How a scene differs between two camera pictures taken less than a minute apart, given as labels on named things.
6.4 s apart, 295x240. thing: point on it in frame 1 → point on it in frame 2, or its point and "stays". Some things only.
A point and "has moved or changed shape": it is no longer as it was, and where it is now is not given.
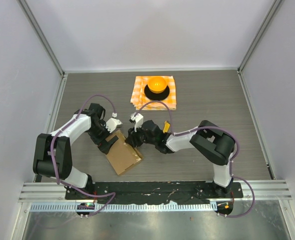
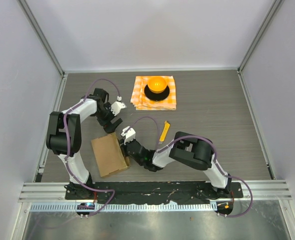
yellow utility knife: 166,126 stays
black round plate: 156,96 stays
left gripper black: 105,149 → 110,128
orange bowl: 156,84 stays
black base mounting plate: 153,192 stays
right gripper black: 133,138 → 124,147
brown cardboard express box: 123,155 has moved or changed shape
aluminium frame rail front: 266,190 stays
